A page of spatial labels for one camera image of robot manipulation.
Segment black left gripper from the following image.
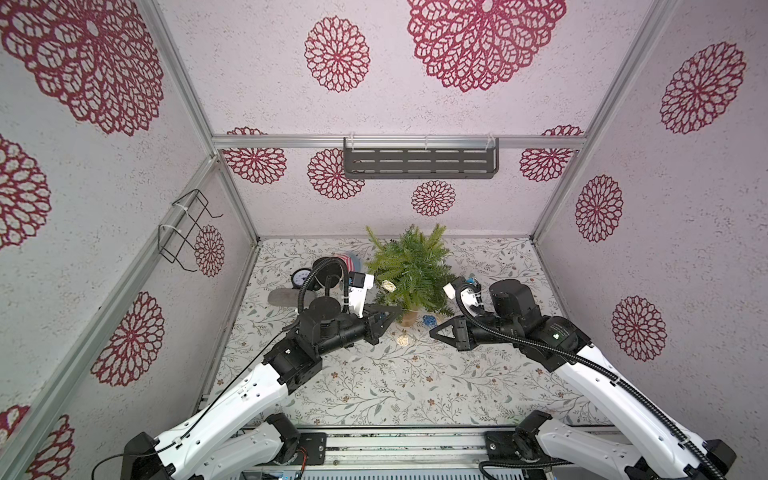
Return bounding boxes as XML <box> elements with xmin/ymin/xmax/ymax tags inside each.
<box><xmin>318</xmin><ymin>304</ymin><xmax>401</xmax><ymax>359</ymax></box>

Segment black wire wall basket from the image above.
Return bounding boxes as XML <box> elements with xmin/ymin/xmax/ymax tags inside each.
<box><xmin>156</xmin><ymin>189</ymin><xmax>226</xmax><ymax>278</ymax></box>

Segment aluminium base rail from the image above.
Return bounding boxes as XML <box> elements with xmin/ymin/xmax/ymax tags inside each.
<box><xmin>161</xmin><ymin>424</ymin><xmax>649</xmax><ymax>480</ymax></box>

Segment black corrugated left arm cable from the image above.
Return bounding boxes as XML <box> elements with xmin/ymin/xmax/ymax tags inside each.
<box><xmin>296</xmin><ymin>256</ymin><xmax>350</xmax><ymax>316</ymax></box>

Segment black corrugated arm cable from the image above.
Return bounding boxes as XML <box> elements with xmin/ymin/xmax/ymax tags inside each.
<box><xmin>296</xmin><ymin>256</ymin><xmax>350</xmax><ymax>316</ymax></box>
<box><xmin>452</xmin><ymin>281</ymin><xmax>715</xmax><ymax>480</ymax></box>

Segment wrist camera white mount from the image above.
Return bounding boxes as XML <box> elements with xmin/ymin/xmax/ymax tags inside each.
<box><xmin>443</xmin><ymin>276</ymin><xmax>484</xmax><ymax>312</ymax></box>
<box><xmin>348</xmin><ymin>271</ymin><xmax>374</xmax><ymax>317</ymax></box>

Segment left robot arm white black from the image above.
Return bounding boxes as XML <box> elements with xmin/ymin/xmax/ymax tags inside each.
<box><xmin>120</xmin><ymin>297</ymin><xmax>402</xmax><ymax>479</ymax></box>

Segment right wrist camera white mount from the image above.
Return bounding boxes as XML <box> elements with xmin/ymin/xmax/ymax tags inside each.
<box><xmin>443</xmin><ymin>276</ymin><xmax>484</xmax><ymax>312</ymax></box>

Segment small green christmas tree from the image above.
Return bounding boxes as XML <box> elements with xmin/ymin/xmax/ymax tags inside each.
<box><xmin>366</xmin><ymin>224</ymin><xmax>457</xmax><ymax>325</ymax></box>

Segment grey fabric glasses case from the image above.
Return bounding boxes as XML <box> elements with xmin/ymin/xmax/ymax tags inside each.
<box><xmin>267</xmin><ymin>288</ymin><xmax>300</xmax><ymax>309</ymax></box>

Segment string lights with rattan balls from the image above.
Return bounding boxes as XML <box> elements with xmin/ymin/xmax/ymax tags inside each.
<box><xmin>381</xmin><ymin>280</ymin><xmax>433</xmax><ymax>347</ymax></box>

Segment grey slotted wall shelf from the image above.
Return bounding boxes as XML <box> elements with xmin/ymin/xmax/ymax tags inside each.
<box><xmin>342</xmin><ymin>138</ymin><xmax>499</xmax><ymax>180</ymax></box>

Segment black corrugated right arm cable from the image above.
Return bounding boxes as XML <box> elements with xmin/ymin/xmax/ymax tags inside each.
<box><xmin>452</xmin><ymin>281</ymin><xmax>715</xmax><ymax>480</ymax></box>

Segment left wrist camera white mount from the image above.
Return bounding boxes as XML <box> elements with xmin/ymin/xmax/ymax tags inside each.
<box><xmin>348</xmin><ymin>271</ymin><xmax>374</xmax><ymax>317</ymax></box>

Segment black alarm clock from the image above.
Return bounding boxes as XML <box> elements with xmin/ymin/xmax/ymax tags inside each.
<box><xmin>291</xmin><ymin>268</ymin><xmax>311</xmax><ymax>289</ymax></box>

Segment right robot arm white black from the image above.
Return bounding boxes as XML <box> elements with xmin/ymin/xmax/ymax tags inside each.
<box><xmin>430</xmin><ymin>277</ymin><xmax>737</xmax><ymax>479</ymax></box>

